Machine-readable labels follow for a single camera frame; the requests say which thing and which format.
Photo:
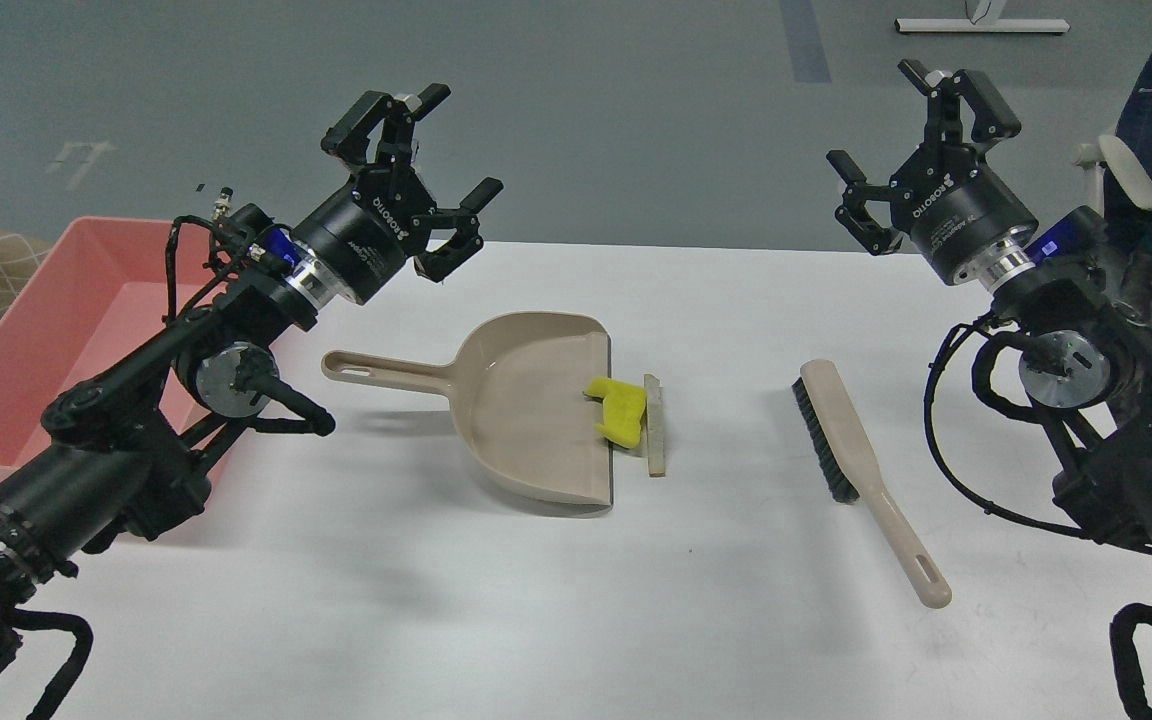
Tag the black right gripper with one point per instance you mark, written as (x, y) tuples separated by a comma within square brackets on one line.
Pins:
[(944, 198)]

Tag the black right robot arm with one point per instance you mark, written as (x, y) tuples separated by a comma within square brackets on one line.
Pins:
[(1059, 351)]

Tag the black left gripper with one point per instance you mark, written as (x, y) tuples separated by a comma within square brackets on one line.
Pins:
[(361, 233)]

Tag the beige hand brush black bristles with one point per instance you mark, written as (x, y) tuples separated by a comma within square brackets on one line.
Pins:
[(853, 474)]

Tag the beige plastic dustpan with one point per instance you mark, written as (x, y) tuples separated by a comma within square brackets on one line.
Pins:
[(516, 393)]

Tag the white office chair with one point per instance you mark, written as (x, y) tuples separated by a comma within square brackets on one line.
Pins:
[(1108, 156)]

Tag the white desk base foot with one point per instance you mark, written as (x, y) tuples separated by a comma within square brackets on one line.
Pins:
[(982, 18)]

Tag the pink plastic bin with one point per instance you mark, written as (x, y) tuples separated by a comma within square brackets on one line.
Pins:
[(98, 296)]

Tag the yellow green sponge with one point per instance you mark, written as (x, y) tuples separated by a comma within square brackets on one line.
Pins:
[(623, 410)]

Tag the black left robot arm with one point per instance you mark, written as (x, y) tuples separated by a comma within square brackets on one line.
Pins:
[(131, 448)]

